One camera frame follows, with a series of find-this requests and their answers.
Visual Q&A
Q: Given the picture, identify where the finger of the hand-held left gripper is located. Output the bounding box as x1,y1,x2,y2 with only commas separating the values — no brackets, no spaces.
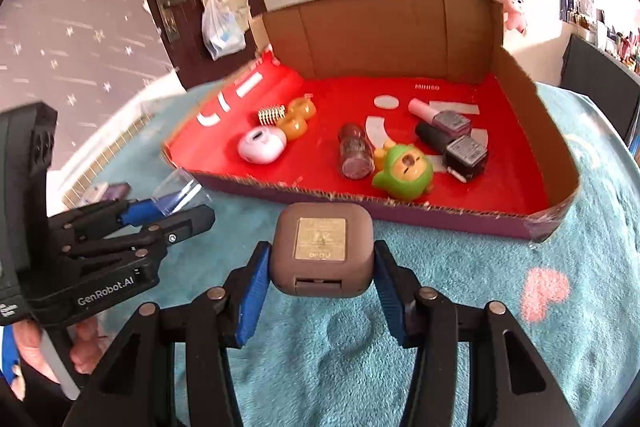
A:
75,205,216,265
65,198,168,233

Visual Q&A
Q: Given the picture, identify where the pink plush toy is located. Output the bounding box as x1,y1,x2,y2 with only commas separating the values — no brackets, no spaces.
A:
500,0,528,35

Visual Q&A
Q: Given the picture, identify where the smartphone in dark case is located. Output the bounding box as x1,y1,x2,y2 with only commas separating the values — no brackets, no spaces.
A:
102,182,132,202

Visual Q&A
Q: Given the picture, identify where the pink round device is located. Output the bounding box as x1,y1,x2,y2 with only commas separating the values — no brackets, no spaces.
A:
237,127,289,165

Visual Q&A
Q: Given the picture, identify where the black-capped nail polish bottle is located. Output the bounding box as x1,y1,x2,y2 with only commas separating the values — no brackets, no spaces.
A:
415,122,489,182

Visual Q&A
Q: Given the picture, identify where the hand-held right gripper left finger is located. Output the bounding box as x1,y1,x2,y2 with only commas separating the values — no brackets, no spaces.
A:
62,241,273,427

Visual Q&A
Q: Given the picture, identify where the white plastic bag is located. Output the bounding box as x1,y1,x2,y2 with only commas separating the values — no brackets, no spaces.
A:
201,0,247,61

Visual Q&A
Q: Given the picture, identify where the green and yellow toy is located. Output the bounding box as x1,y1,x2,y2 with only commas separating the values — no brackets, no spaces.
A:
371,141,435,202

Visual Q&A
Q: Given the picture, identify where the pink-capped nail polish bottle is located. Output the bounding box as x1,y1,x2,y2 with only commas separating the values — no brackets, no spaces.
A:
407,98,473,136

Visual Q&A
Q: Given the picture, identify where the white charger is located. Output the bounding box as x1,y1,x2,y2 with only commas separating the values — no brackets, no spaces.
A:
77,184,108,206

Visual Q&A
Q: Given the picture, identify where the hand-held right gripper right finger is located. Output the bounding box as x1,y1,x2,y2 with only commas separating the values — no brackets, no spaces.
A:
372,239,583,427

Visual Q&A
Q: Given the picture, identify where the metal door handle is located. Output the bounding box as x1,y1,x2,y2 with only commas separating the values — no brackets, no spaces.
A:
153,0,187,42

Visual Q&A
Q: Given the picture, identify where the dark side table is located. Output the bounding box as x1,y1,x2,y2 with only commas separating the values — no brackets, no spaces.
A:
560,33,640,155

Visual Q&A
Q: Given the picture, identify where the row of small bottles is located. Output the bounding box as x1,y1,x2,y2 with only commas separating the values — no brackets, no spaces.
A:
575,9,640,75

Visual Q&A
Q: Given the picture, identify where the person's left hand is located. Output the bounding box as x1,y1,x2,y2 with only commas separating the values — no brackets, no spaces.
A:
14,317,108,383

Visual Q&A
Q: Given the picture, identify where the clear plastic cup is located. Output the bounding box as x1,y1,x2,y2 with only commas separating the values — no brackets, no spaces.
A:
150,169,213,212

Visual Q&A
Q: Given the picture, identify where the cardboard box with red lining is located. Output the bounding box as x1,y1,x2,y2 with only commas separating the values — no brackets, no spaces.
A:
161,0,581,242

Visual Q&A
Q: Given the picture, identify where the glitter bottle dark red cap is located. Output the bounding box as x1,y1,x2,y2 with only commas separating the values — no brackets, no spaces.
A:
337,123,376,180

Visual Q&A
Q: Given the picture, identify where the taupe square case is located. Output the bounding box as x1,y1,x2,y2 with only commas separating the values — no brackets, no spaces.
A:
270,203,375,298

